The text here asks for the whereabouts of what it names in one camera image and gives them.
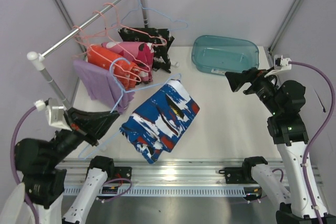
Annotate light blue wire hanger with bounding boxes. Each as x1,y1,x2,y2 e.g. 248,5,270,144
78,58,182,159

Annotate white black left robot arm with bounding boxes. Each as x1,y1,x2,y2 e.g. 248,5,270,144
10,106,132,223

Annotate pink hanger of black trousers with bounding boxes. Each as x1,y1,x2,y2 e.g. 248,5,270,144
103,2,167,46

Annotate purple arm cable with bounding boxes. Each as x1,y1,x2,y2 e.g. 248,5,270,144
9,104,43,224
288,61,336,224

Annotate aluminium mounting rail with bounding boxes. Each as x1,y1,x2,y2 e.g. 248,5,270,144
57,158,289,186

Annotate black white trousers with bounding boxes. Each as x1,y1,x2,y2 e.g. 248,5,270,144
118,28,175,73

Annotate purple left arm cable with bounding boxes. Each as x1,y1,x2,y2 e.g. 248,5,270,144
9,104,43,224

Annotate pink patterned trousers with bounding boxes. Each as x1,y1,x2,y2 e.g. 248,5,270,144
101,41,154,84

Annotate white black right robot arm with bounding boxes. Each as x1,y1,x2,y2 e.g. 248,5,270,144
225,68,335,223

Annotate orange trousers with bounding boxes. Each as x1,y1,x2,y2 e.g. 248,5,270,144
87,45,141,90

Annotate metal clothes rack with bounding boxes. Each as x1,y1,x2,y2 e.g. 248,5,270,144
27,0,148,109

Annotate white slotted cable duct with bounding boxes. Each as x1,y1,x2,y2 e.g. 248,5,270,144
62,184,249,198

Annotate teal plastic basin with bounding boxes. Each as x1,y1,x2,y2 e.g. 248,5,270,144
191,35,259,75

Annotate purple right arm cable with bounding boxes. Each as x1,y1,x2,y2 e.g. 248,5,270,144
288,61,336,224

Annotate blue white patterned trousers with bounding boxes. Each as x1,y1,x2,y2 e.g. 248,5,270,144
120,79,200,164

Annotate pink hanger of orange trousers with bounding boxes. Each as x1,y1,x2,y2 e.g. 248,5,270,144
73,26,141,86

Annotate purple trousers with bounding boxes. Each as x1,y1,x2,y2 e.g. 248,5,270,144
73,59,134,114

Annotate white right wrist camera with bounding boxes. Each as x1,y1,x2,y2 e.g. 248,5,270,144
265,55,291,78

